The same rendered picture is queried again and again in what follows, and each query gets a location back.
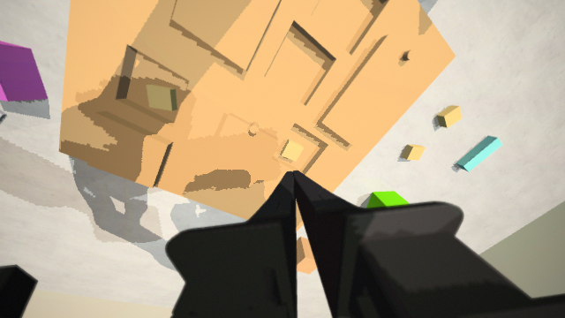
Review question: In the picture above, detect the orange puzzle board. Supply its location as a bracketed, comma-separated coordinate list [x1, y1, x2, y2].
[59, 0, 456, 220]

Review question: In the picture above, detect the brown cube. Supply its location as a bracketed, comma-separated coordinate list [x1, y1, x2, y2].
[297, 237, 317, 274]

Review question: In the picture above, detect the teal rectangular block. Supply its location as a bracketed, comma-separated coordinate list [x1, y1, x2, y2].
[456, 135, 502, 172]

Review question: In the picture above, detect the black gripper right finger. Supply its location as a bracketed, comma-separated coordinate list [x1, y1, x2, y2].
[292, 170, 464, 318]

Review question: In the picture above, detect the purple block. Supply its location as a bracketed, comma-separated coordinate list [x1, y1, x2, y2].
[0, 41, 48, 102]

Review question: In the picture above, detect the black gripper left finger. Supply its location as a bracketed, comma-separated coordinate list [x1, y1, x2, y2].
[165, 171, 298, 318]

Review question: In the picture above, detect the yellow rectangular block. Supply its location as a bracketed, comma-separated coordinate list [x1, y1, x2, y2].
[146, 85, 177, 110]
[402, 144, 426, 160]
[281, 139, 304, 161]
[437, 105, 462, 128]

